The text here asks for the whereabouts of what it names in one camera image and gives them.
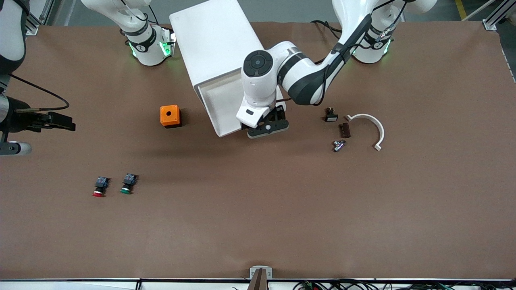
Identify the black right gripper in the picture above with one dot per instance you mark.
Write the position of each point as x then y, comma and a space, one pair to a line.
19, 119

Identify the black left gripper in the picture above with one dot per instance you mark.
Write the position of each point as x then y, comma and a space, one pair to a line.
281, 113

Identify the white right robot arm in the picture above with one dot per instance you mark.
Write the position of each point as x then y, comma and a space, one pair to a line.
141, 44

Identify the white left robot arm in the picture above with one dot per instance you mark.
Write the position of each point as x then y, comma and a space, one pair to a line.
298, 72

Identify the red push button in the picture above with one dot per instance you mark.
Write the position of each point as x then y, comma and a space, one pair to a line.
100, 187

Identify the green push button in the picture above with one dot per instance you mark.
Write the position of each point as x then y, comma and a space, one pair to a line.
128, 184

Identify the brown terminal block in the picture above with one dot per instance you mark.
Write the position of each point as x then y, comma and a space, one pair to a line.
345, 130

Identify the orange box with hole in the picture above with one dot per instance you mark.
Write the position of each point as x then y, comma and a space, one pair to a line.
169, 114

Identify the black switch with white face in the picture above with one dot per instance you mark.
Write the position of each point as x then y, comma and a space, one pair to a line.
331, 115

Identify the silver key switch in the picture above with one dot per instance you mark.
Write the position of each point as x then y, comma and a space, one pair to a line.
338, 145

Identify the white curved plastic bracket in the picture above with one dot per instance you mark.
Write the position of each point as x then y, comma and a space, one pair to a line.
379, 127

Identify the grey mount bracket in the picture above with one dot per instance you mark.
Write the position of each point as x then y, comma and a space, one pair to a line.
261, 276

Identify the aluminium frame profile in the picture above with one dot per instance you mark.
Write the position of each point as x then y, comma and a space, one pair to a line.
498, 16

